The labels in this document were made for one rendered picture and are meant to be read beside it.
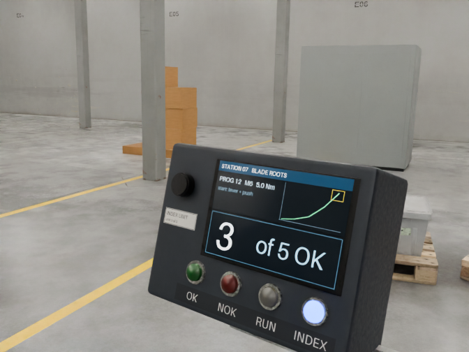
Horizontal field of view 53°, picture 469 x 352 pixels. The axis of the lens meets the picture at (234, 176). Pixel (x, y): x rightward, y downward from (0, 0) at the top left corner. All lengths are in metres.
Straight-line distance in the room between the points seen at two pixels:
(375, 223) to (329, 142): 7.60
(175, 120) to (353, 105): 3.06
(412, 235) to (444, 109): 9.48
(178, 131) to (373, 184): 8.00
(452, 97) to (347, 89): 5.32
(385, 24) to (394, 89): 5.43
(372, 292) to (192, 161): 0.25
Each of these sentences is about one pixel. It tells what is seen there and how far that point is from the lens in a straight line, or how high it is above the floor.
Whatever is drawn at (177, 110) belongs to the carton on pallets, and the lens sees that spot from 8.43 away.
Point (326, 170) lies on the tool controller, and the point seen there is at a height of 1.25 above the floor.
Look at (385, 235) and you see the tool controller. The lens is 0.50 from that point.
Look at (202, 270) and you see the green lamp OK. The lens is 0.54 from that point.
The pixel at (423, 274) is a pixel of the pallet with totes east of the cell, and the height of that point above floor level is 0.07.
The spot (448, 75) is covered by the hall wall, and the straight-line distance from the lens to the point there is 12.89.
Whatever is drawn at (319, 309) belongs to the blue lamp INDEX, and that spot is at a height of 1.12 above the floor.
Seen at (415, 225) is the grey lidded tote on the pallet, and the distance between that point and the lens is 3.55.
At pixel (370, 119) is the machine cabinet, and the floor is 0.79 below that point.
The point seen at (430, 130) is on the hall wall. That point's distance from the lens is 12.94.
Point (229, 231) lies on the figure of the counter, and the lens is 0.52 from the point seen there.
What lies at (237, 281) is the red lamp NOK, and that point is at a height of 1.12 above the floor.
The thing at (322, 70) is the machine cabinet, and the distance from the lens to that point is 8.06.
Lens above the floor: 1.33
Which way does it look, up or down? 11 degrees down
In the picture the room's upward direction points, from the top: 1 degrees clockwise
